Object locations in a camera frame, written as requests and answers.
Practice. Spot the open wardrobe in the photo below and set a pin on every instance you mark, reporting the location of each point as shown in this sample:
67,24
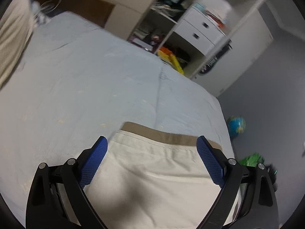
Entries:
156,28

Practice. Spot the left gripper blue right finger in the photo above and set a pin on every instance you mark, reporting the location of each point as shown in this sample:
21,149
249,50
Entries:
213,159

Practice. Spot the cream knitted blanket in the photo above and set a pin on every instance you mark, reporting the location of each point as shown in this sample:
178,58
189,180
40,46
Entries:
17,25

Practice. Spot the white drawer unit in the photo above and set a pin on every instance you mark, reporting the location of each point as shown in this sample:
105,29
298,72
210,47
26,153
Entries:
197,29

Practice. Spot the light blue bed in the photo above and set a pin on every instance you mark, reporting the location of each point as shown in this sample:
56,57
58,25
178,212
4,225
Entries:
77,82

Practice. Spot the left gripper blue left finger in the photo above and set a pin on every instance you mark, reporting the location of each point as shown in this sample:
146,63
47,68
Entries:
90,160

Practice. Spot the black Yonex racket bag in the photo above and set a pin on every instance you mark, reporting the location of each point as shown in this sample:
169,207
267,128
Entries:
212,62

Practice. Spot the orange yellow clothes pile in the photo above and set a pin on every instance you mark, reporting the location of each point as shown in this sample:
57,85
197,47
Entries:
169,58

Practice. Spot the blue globe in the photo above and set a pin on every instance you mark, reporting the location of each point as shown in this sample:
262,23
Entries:
236,125

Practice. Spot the white jacket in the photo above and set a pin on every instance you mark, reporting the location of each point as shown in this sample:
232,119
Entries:
149,181

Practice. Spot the green plastic bag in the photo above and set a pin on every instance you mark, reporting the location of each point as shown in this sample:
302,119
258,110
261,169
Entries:
252,160

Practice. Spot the brown wooden headboard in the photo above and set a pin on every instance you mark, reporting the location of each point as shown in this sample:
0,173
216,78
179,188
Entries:
96,11

